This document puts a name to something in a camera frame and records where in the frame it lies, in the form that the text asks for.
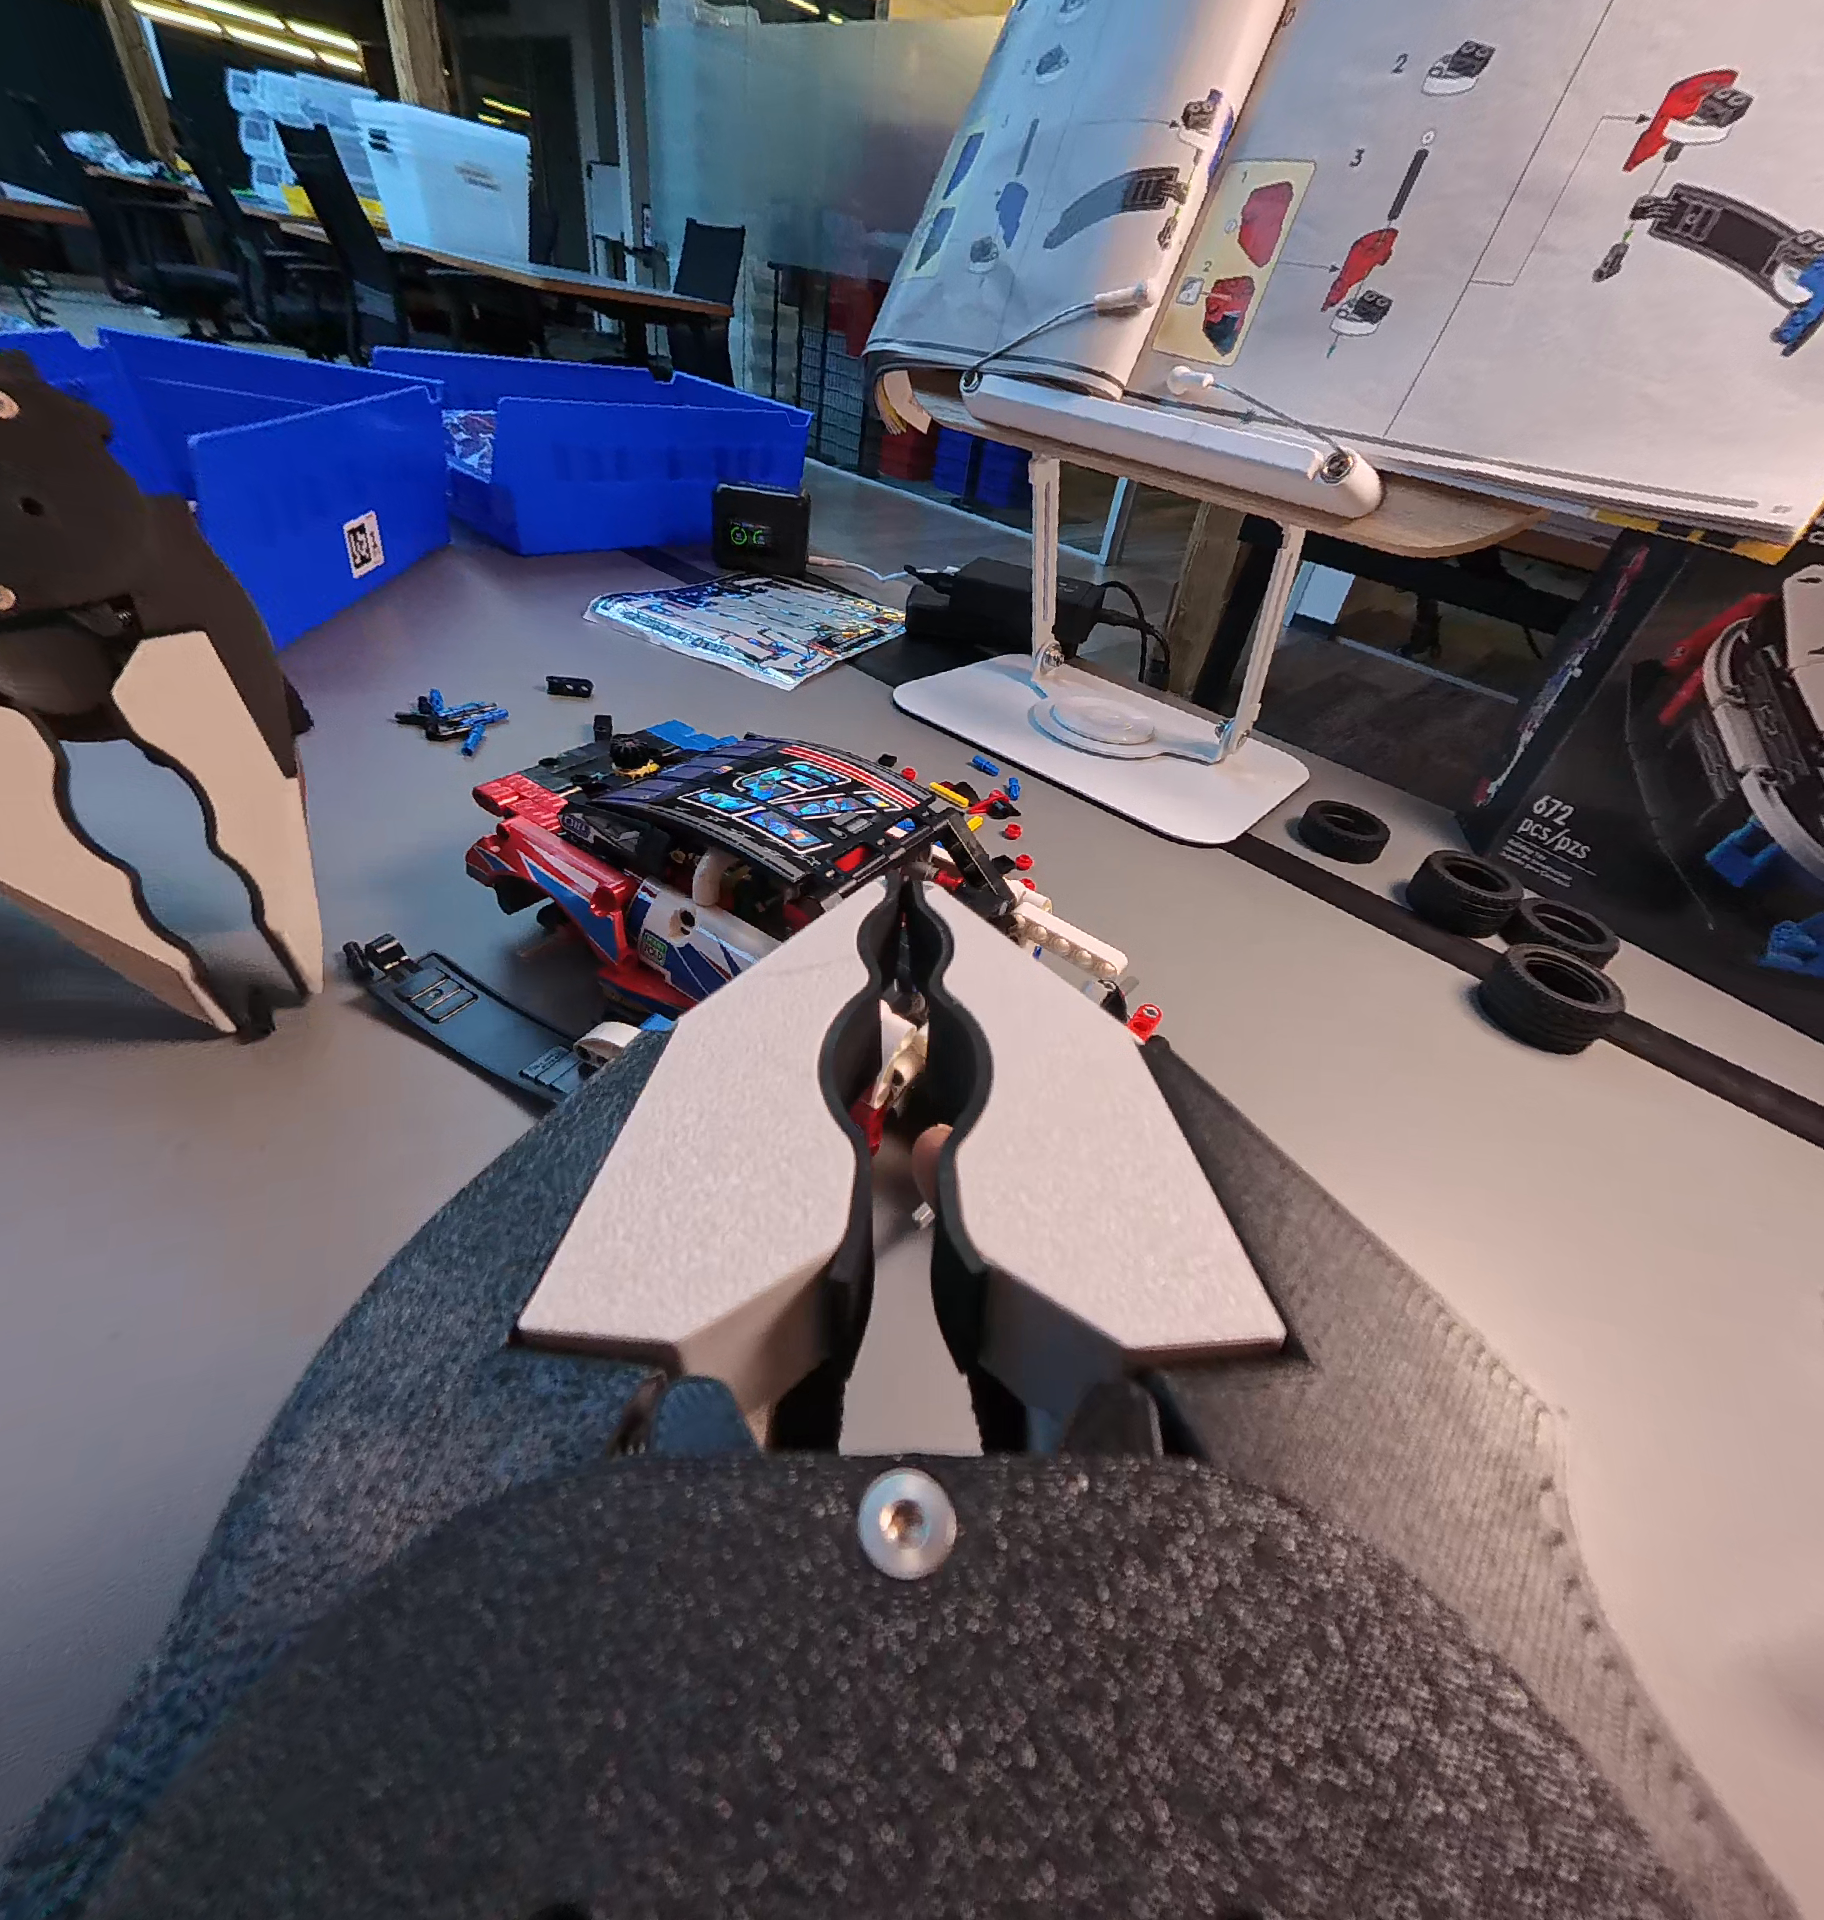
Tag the red white lego race car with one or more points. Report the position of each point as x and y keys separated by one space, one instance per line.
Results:
x=789 y=807

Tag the person's right hand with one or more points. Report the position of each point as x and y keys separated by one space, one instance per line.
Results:
x=932 y=1160

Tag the black office chair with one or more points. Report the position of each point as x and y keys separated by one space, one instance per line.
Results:
x=706 y=286
x=327 y=227

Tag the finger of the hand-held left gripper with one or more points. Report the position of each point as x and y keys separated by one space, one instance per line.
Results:
x=23 y=842
x=254 y=781

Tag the lego instruction book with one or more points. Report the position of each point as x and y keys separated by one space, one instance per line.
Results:
x=1528 y=227

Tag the white book stand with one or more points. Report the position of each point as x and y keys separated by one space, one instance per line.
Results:
x=1227 y=797

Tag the wooden office desk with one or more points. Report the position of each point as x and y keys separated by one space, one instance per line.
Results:
x=598 y=286

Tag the black power adapter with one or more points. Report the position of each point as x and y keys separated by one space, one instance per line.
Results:
x=985 y=599

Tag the holographic sticker sheet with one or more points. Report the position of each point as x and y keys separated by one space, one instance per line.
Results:
x=750 y=624

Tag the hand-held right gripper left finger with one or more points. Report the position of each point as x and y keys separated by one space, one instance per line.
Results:
x=704 y=1184

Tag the white lego beam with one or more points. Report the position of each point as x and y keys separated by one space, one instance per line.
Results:
x=1069 y=938

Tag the black curved lego panel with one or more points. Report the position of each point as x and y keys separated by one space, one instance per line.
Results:
x=462 y=1022

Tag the black device with green display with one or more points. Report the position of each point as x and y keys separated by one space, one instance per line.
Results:
x=784 y=514

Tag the pile of small lego pieces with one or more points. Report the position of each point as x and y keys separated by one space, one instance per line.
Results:
x=953 y=781

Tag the blue plastic bin with tag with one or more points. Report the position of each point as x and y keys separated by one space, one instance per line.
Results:
x=298 y=492

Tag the small parts drawer cabinet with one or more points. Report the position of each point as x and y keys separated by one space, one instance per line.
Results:
x=830 y=358

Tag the small black lego piece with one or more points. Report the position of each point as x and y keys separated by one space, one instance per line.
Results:
x=903 y=963

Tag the black rubber lego tyre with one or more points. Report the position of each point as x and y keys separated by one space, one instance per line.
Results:
x=1340 y=849
x=1605 y=938
x=1542 y=1037
x=1452 y=921

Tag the white storage box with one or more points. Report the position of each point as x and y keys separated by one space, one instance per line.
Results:
x=447 y=188

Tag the row of small storage bins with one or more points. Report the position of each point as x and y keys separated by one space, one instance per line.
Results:
x=970 y=467

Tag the black angled connector piece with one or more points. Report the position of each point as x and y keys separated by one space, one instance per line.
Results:
x=458 y=722

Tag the black lego set box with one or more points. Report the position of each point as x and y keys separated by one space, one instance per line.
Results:
x=1605 y=747

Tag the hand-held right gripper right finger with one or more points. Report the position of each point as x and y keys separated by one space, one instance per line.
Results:
x=1107 y=1184

